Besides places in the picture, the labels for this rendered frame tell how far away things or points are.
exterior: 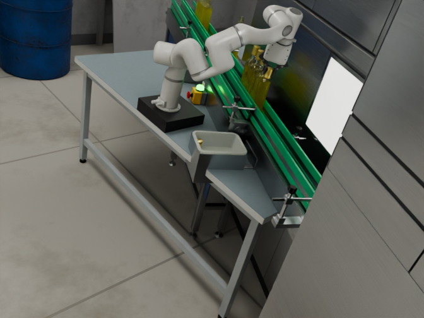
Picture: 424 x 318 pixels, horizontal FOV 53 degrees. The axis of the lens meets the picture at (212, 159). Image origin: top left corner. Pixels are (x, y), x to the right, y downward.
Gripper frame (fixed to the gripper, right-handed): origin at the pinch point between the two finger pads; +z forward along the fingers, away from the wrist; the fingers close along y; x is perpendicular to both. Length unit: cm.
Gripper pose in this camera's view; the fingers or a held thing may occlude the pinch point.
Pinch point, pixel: (269, 70)
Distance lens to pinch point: 190.0
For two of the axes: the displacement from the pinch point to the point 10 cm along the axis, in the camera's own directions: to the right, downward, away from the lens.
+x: -1.7, 6.9, -7.0
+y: -9.5, -3.0, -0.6
